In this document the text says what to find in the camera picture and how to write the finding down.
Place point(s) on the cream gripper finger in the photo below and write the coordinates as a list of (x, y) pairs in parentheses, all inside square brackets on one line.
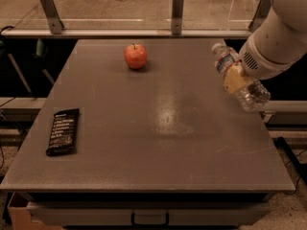
[(235, 78)]

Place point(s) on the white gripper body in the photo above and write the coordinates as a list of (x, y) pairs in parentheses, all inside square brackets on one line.
[(258, 62)]

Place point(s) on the clear plastic water bottle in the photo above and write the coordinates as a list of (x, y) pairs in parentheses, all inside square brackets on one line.
[(250, 97)]

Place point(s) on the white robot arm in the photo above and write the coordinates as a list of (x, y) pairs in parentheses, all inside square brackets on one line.
[(279, 43)]

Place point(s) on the red apple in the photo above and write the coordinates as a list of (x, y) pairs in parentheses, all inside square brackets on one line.
[(135, 56)]

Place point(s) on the black snack bar wrapper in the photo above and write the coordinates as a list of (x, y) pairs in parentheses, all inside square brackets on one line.
[(63, 134)]

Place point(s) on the clear acrylic barrier panel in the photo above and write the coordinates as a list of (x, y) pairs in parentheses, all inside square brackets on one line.
[(130, 14)]

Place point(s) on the grey table drawer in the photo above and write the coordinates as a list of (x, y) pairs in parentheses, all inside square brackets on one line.
[(81, 214)]

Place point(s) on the cardboard box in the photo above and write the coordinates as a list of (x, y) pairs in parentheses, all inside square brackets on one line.
[(22, 219)]

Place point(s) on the right metal bracket post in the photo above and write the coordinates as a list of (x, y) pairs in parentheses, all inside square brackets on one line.
[(261, 14)]

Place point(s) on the metal bracket post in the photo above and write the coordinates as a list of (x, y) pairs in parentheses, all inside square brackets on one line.
[(51, 13), (177, 13), (261, 14)]

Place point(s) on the middle metal bracket post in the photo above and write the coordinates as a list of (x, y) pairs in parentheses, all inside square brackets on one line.
[(177, 13)]

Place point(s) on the black drawer handle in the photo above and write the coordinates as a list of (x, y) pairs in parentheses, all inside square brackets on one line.
[(149, 218)]

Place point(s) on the left metal bracket post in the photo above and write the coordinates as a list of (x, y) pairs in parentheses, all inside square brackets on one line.
[(51, 13)]

